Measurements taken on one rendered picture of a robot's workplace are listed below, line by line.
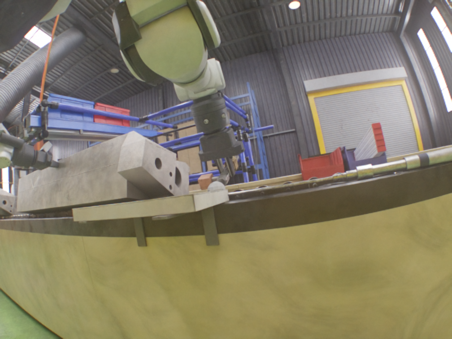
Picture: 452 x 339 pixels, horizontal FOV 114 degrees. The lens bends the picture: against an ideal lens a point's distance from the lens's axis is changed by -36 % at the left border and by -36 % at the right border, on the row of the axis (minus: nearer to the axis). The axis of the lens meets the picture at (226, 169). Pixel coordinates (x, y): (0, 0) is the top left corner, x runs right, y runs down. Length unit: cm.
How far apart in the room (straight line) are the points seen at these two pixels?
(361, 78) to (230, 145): 1141
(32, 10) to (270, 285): 68
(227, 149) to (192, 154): 1004
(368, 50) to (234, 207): 1318
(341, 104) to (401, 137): 350
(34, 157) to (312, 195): 91
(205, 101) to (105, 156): 38
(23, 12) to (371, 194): 68
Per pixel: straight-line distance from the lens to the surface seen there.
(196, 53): 32
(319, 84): 1131
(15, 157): 92
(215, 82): 50
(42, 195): 113
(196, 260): 56
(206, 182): 59
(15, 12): 39
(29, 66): 928
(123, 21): 32
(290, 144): 1101
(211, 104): 54
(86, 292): 96
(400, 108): 1253
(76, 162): 89
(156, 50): 31
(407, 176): 53
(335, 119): 1127
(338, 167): 96
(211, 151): 58
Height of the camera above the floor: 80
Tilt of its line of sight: 5 degrees up
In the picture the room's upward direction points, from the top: 8 degrees counter-clockwise
